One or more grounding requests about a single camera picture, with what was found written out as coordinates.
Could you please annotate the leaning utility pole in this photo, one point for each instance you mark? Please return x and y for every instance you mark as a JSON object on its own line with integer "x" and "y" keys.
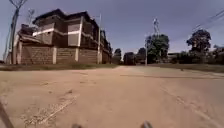
{"x": 13, "y": 30}

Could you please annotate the robot's own part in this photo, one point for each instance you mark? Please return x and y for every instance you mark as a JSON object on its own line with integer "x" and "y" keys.
{"x": 146, "y": 125}

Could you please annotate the dark green tree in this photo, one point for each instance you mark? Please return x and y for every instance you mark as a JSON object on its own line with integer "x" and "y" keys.
{"x": 160, "y": 46}

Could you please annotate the grass strip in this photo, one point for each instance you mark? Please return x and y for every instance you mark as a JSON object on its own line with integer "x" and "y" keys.
{"x": 196, "y": 67}

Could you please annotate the pale pole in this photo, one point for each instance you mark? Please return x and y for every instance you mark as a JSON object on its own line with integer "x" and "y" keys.
{"x": 99, "y": 36}

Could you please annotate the dark bush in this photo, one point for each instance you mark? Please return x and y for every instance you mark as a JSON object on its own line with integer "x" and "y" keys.
{"x": 129, "y": 58}

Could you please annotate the brown multi-storey building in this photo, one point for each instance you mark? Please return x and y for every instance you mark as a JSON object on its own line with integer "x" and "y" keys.
{"x": 66, "y": 33}

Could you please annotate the small dark tree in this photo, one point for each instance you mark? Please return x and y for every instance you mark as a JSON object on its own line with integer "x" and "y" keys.
{"x": 117, "y": 54}
{"x": 141, "y": 54}

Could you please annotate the stone block boundary wall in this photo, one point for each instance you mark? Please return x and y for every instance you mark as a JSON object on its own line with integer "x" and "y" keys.
{"x": 36, "y": 55}

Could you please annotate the lattice mast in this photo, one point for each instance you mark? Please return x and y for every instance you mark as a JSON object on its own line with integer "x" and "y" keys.
{"x": 155, "y": 25}

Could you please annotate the dark hedge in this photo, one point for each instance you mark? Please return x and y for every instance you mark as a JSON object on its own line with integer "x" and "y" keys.
{"x": 180, "y": 58}

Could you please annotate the brown dirt road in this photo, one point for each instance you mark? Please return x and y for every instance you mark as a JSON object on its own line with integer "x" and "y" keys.
{"x": 113, "y": 96}

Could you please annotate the dark round-crowned tree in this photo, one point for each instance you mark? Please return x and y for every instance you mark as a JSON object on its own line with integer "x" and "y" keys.
{"x": 199, "y": 41}

